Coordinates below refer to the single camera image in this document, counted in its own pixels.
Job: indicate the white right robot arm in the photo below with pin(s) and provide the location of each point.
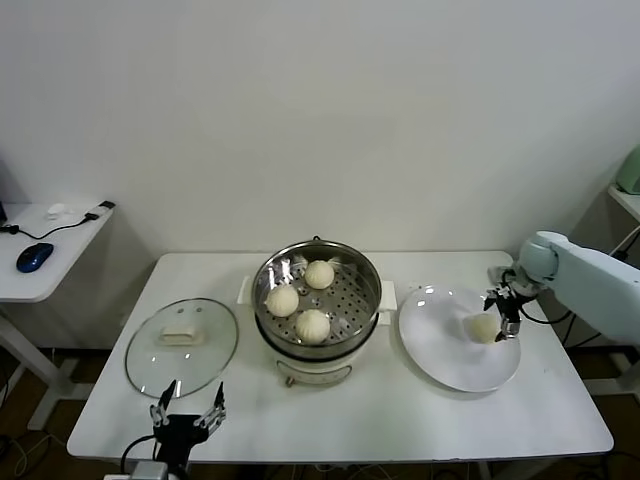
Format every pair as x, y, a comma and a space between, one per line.
590, 275

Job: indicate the mint green appliance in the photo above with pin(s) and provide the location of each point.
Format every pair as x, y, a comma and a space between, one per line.
629, 172

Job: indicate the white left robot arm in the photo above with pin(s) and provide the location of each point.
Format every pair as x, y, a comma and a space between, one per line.
172, 472

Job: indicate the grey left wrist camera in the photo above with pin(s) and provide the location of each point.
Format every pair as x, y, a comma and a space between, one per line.
147, 470

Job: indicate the perforated steel steamer basket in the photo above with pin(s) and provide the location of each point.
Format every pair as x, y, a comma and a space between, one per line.
355, 295

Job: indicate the small white crumpled object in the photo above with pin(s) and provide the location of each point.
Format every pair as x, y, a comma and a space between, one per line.
57, 211

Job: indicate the round white plate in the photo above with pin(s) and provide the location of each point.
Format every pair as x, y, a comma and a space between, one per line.
435, 340

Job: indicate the blue computer mouse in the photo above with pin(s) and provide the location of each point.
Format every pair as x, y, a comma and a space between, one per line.
34, 257

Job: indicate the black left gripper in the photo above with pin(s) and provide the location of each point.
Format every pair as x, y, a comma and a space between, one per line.
177, 435

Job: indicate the white steamed baozi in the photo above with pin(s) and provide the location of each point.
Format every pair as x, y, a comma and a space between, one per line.
319, 274
312, 325
481, 329
282, 301

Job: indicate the black and white adapter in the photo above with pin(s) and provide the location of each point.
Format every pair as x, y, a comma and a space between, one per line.
100, 210

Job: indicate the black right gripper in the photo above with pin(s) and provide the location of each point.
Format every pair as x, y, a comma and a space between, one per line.
517, 295

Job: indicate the round glass pot lid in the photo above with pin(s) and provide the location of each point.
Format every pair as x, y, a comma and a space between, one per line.
182, 350

